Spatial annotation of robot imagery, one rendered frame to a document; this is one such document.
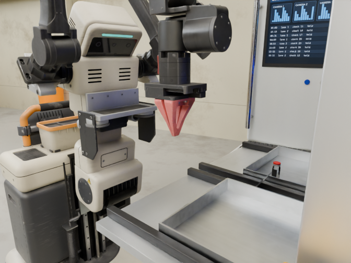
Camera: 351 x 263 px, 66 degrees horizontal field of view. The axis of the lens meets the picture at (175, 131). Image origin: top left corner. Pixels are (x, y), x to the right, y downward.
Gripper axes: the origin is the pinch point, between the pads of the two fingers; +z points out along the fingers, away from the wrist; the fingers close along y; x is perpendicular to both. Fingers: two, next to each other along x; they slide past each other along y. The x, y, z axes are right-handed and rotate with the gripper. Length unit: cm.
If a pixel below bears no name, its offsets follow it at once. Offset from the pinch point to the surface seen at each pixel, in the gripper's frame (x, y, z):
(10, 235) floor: 12, -164, 105
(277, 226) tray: 12.7, 16.5, 20.2
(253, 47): 80, -23, -18
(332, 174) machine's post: -12.4, 29.0, -3.4
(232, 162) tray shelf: 38.3, -8.4, 19.9
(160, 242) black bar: -7.9, 3.0, 18.6
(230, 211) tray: 11.5, 6.3, 20.0
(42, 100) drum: 169, -454, 55
